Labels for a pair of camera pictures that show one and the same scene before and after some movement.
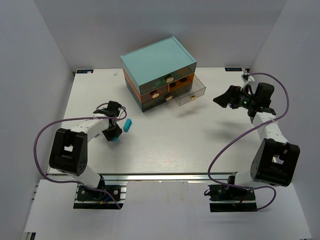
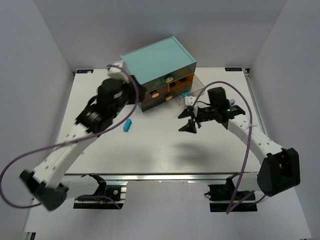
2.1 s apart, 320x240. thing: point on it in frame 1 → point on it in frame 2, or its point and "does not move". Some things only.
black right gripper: x=232 y=95 → x=196 y=119
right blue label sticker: x=235 y=69 does not move
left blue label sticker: x=79 y=71 does not move
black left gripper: x=111 y=132 → x=137 y=90
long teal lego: x=127 y=125 does not move
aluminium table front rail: x=168 y=177 does not move
